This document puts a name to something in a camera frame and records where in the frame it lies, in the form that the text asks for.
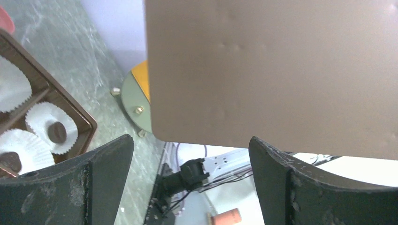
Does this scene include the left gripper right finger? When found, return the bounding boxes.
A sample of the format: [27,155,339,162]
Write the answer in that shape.
[248,136,398,225]

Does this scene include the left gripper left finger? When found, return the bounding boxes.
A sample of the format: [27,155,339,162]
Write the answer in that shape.
[0,134,134,225]

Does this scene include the dark heart chocolate piece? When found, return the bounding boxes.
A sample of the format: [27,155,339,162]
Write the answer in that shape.
[0,152,22,173]

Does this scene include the gold box lid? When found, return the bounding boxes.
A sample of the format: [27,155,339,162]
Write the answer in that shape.
[145,0,398,160]

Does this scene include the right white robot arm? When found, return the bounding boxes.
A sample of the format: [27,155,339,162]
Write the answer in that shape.
[161,149,253,196]

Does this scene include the brown chocolate box tray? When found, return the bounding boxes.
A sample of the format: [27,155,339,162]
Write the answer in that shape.
[0,29,97,163]

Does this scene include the orange thread spool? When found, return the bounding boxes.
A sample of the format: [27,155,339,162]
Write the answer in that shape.
[207,208,242,225]

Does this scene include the white paper cup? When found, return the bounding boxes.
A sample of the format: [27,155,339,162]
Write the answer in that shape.
[0,129,55,175]
[0,56,32,113]
[25,102,78,155]

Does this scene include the cream orange cylinder container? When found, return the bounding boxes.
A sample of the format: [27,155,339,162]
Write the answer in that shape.
[110,60,152,137]

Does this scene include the pink plastic tray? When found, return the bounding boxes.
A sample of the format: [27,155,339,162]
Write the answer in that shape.
[0,7,15,35]

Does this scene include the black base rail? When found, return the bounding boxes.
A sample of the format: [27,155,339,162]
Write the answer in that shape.
[143,163,176,225]

